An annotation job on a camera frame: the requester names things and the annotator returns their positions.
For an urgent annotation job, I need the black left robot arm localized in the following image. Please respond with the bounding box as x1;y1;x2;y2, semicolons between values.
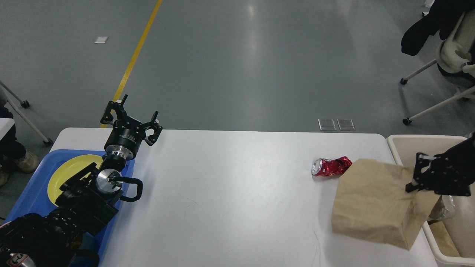
1;95;163;267

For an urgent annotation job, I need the brown paper bag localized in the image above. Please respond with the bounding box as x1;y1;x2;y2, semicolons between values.
331;159;440;250

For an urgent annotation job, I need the grey chair leg with caster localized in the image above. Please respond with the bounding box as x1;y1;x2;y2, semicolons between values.
0;81;53;146

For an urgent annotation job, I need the floor outlet cover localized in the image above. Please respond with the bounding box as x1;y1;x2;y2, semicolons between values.
337;119;355;131
318;119;337;131

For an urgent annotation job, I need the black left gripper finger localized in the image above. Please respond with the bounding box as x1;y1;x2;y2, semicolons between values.
136;111;163;146
100;94;130;129

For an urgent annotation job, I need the beige plastic bin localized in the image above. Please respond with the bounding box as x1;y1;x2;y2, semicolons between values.
387;135;474;267

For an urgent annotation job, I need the right floor outlet cover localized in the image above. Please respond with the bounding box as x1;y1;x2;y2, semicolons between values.
337;119;355;131

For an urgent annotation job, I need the blue plastic tray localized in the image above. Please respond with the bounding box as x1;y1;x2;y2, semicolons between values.
1;149;134;267

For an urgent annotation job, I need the left floor outlet cover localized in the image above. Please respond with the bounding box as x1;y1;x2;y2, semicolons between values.
318;119;337;131

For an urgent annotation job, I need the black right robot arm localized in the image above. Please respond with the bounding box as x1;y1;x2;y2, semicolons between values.
405;136;475;197

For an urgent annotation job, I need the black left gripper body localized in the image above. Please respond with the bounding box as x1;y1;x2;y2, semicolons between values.
104;126;146;161

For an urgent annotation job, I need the teal mug yellow inside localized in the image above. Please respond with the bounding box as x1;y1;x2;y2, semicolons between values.
71;233;98;267

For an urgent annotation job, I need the yellow plastic plate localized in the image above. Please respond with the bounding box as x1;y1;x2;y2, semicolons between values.
46;154;102;206

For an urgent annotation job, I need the white office chair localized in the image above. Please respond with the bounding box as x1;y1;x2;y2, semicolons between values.
399;10;475;125

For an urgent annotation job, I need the brown paper in bin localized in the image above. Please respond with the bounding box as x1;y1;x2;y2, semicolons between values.
429;221;460;257

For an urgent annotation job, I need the crushed red soda can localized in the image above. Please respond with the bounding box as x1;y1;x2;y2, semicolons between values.
311;156;353;177

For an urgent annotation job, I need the silver foil bag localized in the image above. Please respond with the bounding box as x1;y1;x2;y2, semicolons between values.
427;195;456;222

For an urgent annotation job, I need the person's beige shoe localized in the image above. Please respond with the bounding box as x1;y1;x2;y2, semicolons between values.
12;151;40;174

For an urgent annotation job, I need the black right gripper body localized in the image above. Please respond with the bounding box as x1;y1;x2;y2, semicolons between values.
429;143;474;197

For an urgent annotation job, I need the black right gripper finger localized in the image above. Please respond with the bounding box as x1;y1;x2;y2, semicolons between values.
405;152;435;193

